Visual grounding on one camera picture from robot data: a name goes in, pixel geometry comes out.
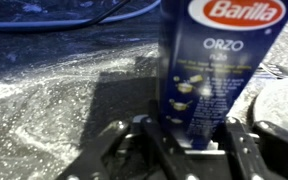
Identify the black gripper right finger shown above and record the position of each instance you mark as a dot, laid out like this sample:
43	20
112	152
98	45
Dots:
240	150

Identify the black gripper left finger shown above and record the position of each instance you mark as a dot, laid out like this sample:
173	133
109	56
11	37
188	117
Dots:
157	143

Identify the blue Barilla orzo pasta box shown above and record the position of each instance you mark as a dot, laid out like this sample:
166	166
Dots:
217	66

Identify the glass pot lid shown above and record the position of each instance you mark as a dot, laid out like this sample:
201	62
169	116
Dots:
280	106

